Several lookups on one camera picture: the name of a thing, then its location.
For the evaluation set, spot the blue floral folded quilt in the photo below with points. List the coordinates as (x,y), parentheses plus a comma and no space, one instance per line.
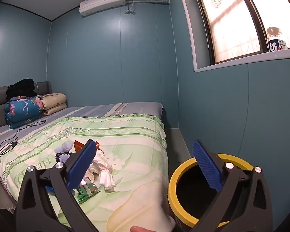
(21,111)

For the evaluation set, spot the yellow rimmed trash bin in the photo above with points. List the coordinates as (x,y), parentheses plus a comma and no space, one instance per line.
(174,193)

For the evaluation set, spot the beige folded quilt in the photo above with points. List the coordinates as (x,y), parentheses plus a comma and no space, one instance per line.
(54,101)

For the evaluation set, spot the striped bed sheet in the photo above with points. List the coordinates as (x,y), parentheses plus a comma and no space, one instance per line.
(99,110)

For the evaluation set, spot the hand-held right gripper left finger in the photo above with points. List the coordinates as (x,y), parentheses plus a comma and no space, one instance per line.
(83,162)

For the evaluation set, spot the white plastic bag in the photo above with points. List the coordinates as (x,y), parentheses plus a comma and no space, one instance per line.
(107,181)

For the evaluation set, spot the brown framed window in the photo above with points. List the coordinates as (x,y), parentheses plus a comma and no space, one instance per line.
(232,29)

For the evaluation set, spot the white wrapped wall pipe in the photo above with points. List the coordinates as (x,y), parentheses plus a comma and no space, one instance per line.
(154,2)

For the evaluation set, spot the black plastic bag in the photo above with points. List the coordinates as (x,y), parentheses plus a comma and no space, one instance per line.
(59,155)

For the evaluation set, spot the black folded clothes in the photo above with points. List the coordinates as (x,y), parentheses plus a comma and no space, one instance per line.
(21,88)

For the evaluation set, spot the pale purple plastic bag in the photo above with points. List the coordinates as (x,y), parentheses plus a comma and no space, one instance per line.
(67,147)

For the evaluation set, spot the white air conditioner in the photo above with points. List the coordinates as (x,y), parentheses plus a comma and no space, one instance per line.
(101,2)

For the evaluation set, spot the glass jar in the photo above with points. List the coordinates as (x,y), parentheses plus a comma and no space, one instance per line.
(275,43)

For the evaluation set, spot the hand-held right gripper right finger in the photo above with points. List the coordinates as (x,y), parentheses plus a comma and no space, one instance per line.
(207,166)

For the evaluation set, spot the green snack wrapper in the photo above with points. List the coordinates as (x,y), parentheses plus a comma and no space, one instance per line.
(87,193)

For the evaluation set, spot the green floral blanket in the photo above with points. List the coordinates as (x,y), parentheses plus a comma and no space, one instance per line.
(135,137)

